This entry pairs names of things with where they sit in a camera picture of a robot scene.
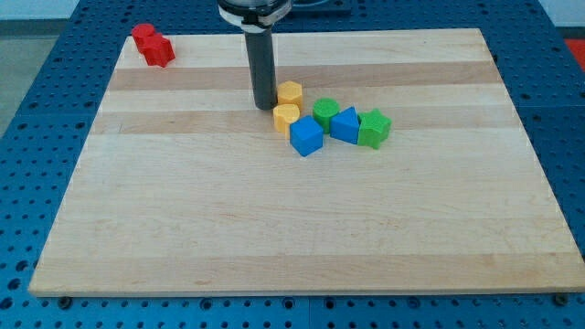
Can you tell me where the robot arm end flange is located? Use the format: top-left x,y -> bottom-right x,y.
217,0 -> 293,33

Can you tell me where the green circle block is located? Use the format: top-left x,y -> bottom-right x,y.
313,98 -> 340,134

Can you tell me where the red circle block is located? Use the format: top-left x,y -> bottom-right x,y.
131,23 -> 155,53

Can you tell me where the blue cube block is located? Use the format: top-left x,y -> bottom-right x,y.
290,116 -> 324,156

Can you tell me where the yellow heart block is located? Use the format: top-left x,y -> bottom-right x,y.
272,104 -> 301,139

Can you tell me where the blue triangle block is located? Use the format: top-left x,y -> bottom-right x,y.
329,107 -> 359,144

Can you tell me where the yellow hexagon block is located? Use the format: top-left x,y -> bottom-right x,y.
277,80 -> 303,110

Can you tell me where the green star block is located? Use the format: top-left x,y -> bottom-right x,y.
357,109 -> 392,150

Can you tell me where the wooden board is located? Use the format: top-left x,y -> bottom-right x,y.
28,28 -> 584,297

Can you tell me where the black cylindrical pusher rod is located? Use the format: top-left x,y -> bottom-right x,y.
244,27 -> 277,111

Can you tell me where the red star block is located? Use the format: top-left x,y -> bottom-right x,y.
143,34 -> 176,68

